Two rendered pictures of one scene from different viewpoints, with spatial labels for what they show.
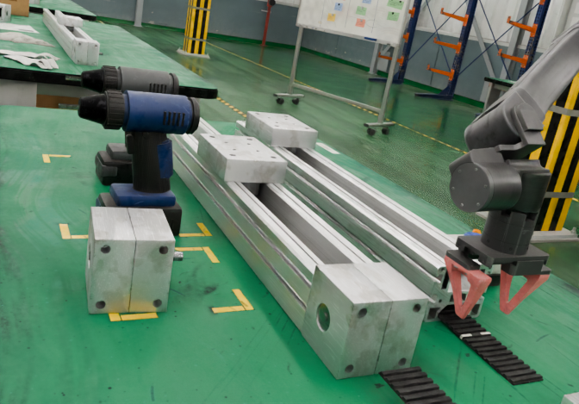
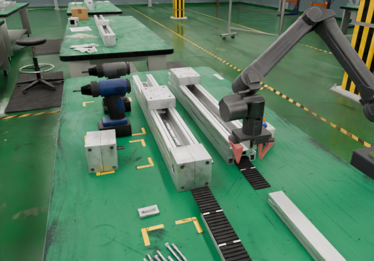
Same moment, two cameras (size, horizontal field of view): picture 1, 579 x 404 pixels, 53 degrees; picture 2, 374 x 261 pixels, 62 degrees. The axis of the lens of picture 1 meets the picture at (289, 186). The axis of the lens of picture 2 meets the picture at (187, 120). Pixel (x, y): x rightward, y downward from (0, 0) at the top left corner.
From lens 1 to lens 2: 0.34 m
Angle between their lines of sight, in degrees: 13
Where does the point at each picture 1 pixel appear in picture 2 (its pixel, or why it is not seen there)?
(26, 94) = (85, 65)
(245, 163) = (156, 101)
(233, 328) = (142, 174)
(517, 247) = (254, 132)
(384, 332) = (195, 173)
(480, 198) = (227, 116)
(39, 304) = (71, 171)
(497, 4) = not seen: outside the picture
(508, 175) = (240, 105)
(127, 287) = (101, 162)
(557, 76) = (280, 49)
